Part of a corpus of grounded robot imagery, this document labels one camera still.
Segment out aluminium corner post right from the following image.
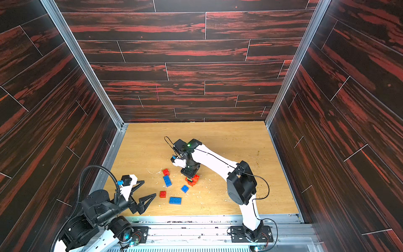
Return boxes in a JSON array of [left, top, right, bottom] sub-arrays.
[[265, 0, 331, 132]]

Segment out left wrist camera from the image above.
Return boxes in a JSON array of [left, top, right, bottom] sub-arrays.
[[118, 174, 137, 188]]

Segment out black corrugated left hose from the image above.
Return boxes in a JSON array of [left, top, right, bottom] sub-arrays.
[[48, 166, 121, 252]]

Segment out long blue lego brick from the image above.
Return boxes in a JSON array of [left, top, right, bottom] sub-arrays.
[[163, 175, 172, 187], [169, 197, 182, 205]]

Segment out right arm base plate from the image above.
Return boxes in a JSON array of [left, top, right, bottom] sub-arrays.
[[227, 225, 274, 243]]

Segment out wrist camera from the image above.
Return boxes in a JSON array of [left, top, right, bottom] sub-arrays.
[[118, 174, 137, 188], [171, 155, 186, 168]]

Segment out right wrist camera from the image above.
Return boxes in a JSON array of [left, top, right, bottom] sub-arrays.
[[171, 155, 186, 168]]

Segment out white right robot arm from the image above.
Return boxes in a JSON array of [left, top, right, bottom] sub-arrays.
[[171, 144, 263, 242]]

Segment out small blue lego brick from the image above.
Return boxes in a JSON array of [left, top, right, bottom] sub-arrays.
[[181, 185, 189, 193]]

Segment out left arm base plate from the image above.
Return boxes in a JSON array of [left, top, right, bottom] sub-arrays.
[[131, 226, 150, 246]]

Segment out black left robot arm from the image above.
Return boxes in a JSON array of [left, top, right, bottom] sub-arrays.
[[50, 174, 156, 252]]

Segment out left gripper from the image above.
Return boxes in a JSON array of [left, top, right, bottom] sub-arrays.
[[97, 193, 156, 225]]

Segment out long blue lego brick far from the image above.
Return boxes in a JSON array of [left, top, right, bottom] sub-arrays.
[[163, 175, 172, 187]]

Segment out aluminium front rail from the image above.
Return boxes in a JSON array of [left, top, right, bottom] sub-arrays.
[[127, 214, 325, 252]]

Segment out aluminium corner post left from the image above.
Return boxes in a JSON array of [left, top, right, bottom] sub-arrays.
[[41, 0, 128, 130]]

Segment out black right camera cable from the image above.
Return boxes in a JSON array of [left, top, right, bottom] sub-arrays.
[[164, 136, 183, 158]]

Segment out long blue lego brick near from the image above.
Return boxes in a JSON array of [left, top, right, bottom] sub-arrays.
[[169, 197, 182, 205]]

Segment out aluminium corner post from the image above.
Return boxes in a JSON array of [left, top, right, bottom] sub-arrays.
[[265, 0, 331, 132], [41, 0, 128, 130]]

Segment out long red lego brick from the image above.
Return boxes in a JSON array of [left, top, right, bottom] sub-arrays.
[[192, 175, 200, 183], [185, 177, 196, 186]]

